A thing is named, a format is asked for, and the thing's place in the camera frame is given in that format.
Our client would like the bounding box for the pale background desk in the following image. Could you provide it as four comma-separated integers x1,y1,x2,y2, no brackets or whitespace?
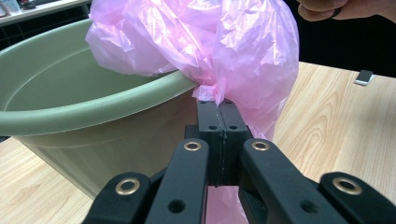
0,0,92,28

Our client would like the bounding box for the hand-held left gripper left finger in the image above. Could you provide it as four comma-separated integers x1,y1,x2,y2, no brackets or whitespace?
184,100,225,188

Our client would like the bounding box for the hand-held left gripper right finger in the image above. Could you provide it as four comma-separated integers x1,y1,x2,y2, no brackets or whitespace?
220,99,254,188

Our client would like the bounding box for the small dark phone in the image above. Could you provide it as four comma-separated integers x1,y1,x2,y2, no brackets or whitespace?
353,69,375,87

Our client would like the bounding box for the green plastic bin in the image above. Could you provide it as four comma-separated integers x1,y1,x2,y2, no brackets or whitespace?
0,18,201,200

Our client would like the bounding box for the pink plastic bag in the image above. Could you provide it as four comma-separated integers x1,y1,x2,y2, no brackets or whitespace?
84,0,301,224

